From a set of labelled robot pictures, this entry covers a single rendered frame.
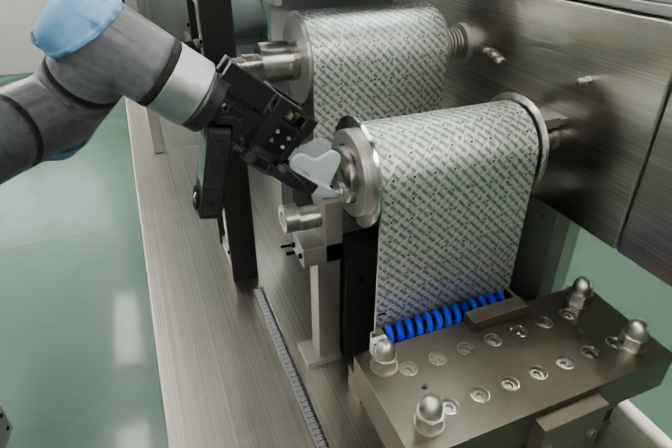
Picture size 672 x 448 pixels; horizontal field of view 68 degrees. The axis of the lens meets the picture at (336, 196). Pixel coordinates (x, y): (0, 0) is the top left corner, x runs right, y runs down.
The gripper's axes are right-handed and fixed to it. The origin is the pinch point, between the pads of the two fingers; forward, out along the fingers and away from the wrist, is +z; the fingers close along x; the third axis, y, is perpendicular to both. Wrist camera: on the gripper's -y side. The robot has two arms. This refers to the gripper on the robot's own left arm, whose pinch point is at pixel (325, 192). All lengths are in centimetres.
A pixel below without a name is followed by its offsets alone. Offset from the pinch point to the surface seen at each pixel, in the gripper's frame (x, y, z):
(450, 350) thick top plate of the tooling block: -13.3, -7.4, 22.8
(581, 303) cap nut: -13.5, 7.8, 39.5
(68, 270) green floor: 179, -139, 26
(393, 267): -5.6, -3.1, 12.3
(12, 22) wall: 550, -131, -54
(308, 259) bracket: 1.7, -10.0, 5.7
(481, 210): -5.6, 9.9, 18.7
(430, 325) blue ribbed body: -8.8, -7.2, 22.0
